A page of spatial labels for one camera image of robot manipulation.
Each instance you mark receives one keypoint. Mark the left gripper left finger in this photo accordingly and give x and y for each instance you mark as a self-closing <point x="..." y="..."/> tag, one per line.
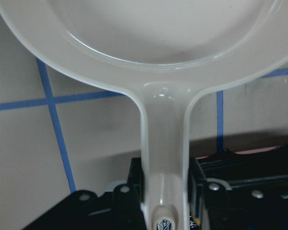
<point x="127" y="199"/>

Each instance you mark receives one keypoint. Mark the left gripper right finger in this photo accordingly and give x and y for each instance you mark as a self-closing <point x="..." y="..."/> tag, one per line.
<point x="208" y="199"/>

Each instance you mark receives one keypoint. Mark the beige plastic dustpan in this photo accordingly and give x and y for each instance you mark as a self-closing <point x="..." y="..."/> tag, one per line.
<point x="163" y="54"/>

